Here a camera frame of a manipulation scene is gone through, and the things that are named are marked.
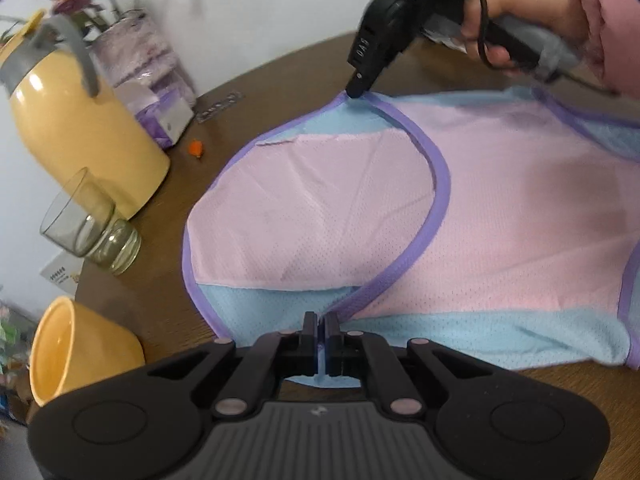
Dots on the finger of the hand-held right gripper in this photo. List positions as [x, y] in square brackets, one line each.
[361, 82]

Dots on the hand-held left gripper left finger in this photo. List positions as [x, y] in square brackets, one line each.
[309, 345]

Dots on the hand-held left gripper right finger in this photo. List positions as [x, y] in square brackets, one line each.
[332, 347]

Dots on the pink blue mesh vest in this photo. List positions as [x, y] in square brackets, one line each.
[350, 200]

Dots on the person's right forearm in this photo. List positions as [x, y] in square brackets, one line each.
[620, 10]

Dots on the person's right hand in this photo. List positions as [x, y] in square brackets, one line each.
[535, 2]

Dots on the black hairpin set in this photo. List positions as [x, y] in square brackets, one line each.
[217, 107]

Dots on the small orange scrap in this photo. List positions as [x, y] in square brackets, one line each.
[195, 149]

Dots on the purple tissue box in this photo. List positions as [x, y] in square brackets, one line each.
[160, 115]

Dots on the yellow mug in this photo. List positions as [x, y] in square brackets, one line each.
[85, 345]

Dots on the pink knitted vase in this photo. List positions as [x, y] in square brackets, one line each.
[135, 50]

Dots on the clear glass cup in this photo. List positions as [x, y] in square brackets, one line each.
[100, 240]

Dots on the white printed card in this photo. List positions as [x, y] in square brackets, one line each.
[60, 275]

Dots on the yellow thermos jug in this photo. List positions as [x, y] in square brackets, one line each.
[75, 130]

